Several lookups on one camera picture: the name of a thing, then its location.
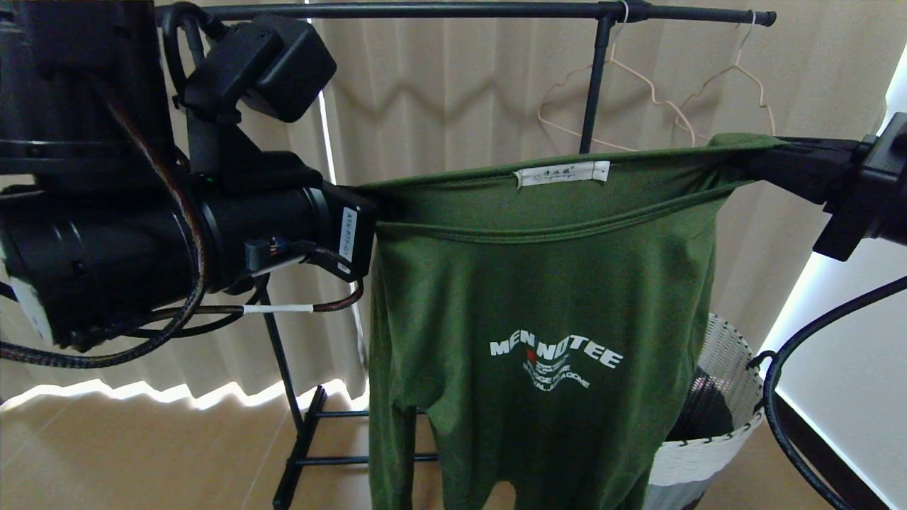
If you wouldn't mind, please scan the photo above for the green long-sleeved shirt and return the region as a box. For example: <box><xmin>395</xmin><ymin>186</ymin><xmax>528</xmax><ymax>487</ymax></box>
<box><xmin>354</xmin><ymin>133</ymin><xmax>787</xmax><ymax>510</ymax></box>

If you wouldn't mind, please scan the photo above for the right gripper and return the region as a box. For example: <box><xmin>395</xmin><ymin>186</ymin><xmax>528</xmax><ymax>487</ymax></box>
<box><xmin>813</xmin><ymin>112</ymin><xmax>907</xmax><ymax>263</ymax></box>

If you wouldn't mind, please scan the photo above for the beige curtain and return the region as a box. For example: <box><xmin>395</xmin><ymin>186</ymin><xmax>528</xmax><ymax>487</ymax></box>
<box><xmin>0</xmin><ymin>0</ymin><xmax>907</xmax><ymax>412</ymax></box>

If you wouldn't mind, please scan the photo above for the black clothes rack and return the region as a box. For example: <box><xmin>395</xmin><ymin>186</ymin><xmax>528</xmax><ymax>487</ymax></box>
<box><xmin>156</xmin><ymin>0</ymin><xmax>777</xmax><ymax>510</ymax></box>

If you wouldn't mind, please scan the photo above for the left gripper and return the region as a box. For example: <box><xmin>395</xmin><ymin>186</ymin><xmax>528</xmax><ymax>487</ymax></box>
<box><xmin>0</xmin><ymin>152</ymin><xmax>378</xmax><ymax>351</ymax></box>

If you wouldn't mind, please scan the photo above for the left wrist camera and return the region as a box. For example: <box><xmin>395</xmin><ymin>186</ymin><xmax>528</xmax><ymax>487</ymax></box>
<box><xmin>174</xmin><ymin>14</ymin><xmax>337</xmax><ymax>192</ymax></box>

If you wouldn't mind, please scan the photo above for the white laundry basket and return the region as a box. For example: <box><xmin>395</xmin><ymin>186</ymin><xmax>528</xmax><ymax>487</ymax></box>
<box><xmin>641</xmin><ymin>314</ymin><xmax>773</xmax><ymax>510</ymax></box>

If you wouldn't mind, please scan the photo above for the pink clothes hanger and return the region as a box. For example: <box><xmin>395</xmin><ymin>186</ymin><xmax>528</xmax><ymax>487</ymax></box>
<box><xmin>673</xmin><ymin>11</ymin><xmax>777</xmax><ymax>142</ymax></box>
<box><xmin>537</xmin><ymin>4</ymin><xmax>699</xmax><ymax>153</ymax></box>

